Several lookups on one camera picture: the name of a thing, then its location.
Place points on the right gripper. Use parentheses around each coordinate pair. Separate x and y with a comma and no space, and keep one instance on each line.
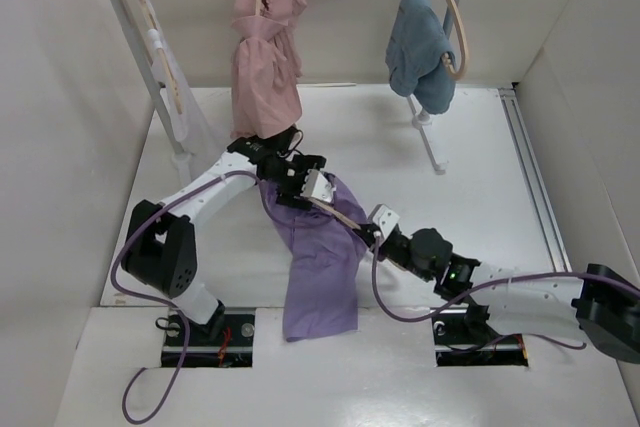
(366,234)

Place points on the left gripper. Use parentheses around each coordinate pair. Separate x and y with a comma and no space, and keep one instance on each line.
(293,197)

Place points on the beige plastic hanger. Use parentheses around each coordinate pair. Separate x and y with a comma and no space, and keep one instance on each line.
(335,213)

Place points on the purple t shirt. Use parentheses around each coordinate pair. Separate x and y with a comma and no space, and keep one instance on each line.
(321,298)

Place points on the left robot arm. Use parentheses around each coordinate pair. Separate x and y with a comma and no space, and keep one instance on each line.
(160,250)

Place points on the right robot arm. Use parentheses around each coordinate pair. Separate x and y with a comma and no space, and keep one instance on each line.
(597,307)

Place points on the beige hanger holding blue shirt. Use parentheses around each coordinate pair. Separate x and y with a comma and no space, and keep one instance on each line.
(418,46)

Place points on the blue denim shirt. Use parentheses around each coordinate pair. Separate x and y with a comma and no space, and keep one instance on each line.
(434,93)

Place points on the white sheer garment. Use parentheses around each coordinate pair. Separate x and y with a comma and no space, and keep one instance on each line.
(191,128)

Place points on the pink ruffled dress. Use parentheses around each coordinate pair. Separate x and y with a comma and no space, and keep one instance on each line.
(265,68)

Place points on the grey metal clothes rack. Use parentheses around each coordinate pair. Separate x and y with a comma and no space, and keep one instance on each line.
(181,159)

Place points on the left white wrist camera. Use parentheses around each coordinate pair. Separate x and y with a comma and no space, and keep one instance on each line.
(318,187)

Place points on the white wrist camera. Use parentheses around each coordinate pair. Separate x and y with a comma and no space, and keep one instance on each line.
(318,187)
(385,219)

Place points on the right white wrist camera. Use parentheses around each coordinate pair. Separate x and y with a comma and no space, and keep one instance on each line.
(385,219)

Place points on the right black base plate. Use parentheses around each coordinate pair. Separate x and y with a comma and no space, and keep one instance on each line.
(460,341)

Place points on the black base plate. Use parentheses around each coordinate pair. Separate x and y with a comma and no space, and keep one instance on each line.
(231,348)
(460,341)

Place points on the aluminium rail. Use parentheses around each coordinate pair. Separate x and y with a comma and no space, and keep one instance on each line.
(534,181)

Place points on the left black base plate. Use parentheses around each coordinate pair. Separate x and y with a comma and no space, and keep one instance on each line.
(231,348)

